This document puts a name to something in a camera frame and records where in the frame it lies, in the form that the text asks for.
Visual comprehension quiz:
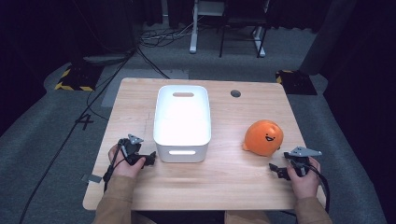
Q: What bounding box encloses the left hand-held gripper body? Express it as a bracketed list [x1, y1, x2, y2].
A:
[117, 133, 148, 166]

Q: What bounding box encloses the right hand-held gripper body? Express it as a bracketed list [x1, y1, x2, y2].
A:
[283, 146, 323, 178]

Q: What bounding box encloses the person's left hand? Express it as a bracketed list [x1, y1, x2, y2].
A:
[107, 144, 147, 179]

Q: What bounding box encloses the person's right hand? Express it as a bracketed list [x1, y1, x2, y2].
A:
[286, 156, 322, 201]

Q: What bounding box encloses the orange smiling face toy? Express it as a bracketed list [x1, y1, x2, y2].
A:
[242, 119, 285, 158]

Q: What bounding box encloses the white plastic storage box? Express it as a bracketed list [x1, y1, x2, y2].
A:
[152, 84, 212, 164]

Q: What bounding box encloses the grey tape strip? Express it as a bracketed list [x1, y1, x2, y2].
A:
[80, 174, 104, 184]

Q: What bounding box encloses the black floor tape mark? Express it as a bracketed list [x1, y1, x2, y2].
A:
[75, 113, 94, 132]

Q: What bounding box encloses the yellow black striped stand base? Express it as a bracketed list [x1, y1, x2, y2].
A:
[275, 69, 318, 96]
[54, 63, 105, 92]

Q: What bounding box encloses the white desk leg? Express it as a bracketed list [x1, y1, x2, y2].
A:
[252, 25, 267, 58]
[189, 0, 201, 55]

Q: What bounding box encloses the grey curtain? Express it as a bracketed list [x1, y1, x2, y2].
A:
[299, 0, 358, 77]

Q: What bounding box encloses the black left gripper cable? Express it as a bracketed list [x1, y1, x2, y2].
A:
[102, 139, 126, 193]

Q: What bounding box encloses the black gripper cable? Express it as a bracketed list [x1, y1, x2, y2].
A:
[102, 139, 126, 193]
[303, 161, 332, 217]

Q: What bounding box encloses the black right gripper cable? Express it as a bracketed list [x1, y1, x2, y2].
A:
[303, 161, 332, 217]

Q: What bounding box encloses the long black floor cable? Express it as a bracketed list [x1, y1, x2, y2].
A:
[18, 46, 138, 224]

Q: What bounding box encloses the bundle of floor cables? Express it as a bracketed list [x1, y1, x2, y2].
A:
[138, 18, 195, 49]

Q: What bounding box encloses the black metal chair frame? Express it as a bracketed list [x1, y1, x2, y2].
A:
[219, 0, 269, 59]

